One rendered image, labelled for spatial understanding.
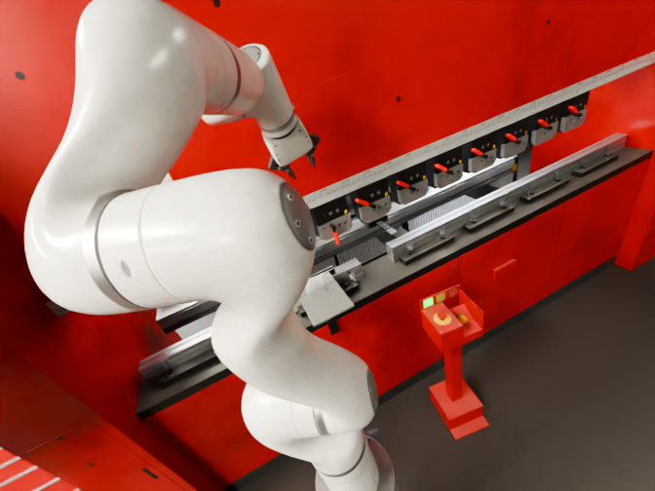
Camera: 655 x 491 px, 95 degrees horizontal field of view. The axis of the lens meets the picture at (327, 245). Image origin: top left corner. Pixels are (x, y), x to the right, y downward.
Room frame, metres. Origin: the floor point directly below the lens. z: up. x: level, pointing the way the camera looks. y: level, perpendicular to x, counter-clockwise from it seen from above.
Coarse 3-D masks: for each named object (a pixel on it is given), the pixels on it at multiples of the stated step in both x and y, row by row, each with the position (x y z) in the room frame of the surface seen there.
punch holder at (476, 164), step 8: (488, 136) 1.31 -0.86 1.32; (496, 136) 1.32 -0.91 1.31; (464, 144) 1.33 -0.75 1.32; (472, 144) 1.29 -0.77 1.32; (480, 144) 1.30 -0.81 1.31; (488, 144) 1.31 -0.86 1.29; (464, 152) 1.33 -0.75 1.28; (472, 152) 1.29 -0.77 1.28; (488, 152) 1.31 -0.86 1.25; (464, 160) 1.33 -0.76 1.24; (472, 160) 1.28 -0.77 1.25; (480, 160) 1.29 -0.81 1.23; (488, 160) 1.31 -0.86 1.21; (464, 168) 1.33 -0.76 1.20; (472, 168) 1.28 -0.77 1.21; (480, 168) 1.29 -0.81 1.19
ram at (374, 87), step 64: (0, 0) 0.97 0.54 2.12; (64, 0) 1.00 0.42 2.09; (192, 0) 1.07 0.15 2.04; (256, 0) 1.11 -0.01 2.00; (320, 0) 1.15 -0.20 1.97; (384, 0) 1.20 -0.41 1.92; (448, 0) 1.26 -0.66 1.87; (512, 0) 1.33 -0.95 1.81; (576, 0) 1.42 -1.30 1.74; (640, 0) 1.52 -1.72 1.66; (0, 64) 0.95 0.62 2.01; (64, 64) 0.98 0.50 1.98; (320, 64) 1.14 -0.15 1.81; (384, 64) 1.20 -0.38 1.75; (448, 64) 1.26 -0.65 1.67; (512, 64) 1.34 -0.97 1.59; (576, 64) 1.43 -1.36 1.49; (640, 64) 1.55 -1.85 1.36; (0, 128) 0.93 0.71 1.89; (64, 128) 0.96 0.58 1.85; (256, 128) 1.08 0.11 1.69; (320, 128) 1.13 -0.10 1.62; (384, 128) 1.19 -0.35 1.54; (448, 128) 1.26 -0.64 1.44; (0, 192) 0.91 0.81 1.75; (0, 256) 0.88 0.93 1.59
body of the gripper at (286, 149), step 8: (296, 120) 0.72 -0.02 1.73; (296, 128) 0.71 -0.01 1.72; (304, 128) 0.73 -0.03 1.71; (264, 136) 0.72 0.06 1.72; (288, 136) 0.71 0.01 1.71; (296, 136) 0.72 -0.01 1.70; (304, 136) 0.73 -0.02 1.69; (272, 144) 0.71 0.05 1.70; (280, 144) 0.71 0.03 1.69; (288, 144) 0.72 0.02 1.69; (296, 144) 0.73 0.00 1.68; (304, 144) 0.74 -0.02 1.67; (312, 144) 0.76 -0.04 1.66; (272, 152) 0.72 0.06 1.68; (280, 152) 0.73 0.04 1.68; (288, 152) 0.73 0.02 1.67; (296, 152) 0.74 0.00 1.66; (304, 152) 0.76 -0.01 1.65; (280, 160) 0.74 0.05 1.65; (288, 160) 0.75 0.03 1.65
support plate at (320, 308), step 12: (324, 276) 1.09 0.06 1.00; (336, 288) 0.98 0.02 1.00; (300, 300) 0.98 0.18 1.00; (312, 300) 0.96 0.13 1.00; (324, 300) 0.94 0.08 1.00; (336, 300) 0.91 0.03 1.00; (348, 300) 0.89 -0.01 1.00; (312, 312) 0.89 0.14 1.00; (324, 312) 0.87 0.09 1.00; (336, 312) 0.85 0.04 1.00
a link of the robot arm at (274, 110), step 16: (240, 48) 0.67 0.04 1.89; (256, 48) 0.64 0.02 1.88; (272, 64) 0.63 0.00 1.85; (272, 80) 0.63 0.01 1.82; (272, 96) 0.63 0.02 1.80; (288, 96) 0.68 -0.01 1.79; (256, 112) 0.65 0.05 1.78; (272, 112) 0.65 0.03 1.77; (288, 112) 0.67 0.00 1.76; (272, 128) 0.67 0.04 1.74
